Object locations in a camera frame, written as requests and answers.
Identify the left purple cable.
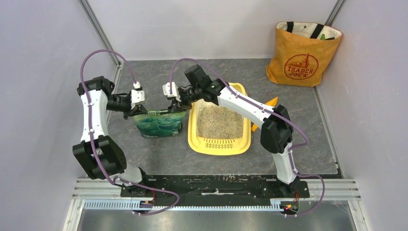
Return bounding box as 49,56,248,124
79,49,180,217

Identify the purple cable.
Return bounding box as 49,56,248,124
79,49,180,217
169,58,326,218

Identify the grey litter pile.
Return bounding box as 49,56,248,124
196,105,243,139

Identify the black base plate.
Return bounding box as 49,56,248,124
120,175,310,206

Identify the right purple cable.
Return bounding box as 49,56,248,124
169,58,326,218

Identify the aluminium rail frame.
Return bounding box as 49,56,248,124
63,179,368,231

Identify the yellow litter box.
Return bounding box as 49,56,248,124
187,100,251,155

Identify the green litter bag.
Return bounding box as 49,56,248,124
133,110,187,138

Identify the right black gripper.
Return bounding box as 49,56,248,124
170,86,202,112

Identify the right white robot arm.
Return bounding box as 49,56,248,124
163,64,300,197

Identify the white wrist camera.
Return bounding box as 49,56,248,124
130,81,147,113
162,82,181,102

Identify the orange litter scoop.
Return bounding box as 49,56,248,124
251,97,278,132

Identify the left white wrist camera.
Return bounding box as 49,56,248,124
130,81,147,113

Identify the orange Trader Joe's bag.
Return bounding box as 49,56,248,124
266,21,343,87

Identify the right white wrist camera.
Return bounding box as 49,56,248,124
162,82,181,102

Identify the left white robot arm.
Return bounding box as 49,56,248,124
73,76,151,197

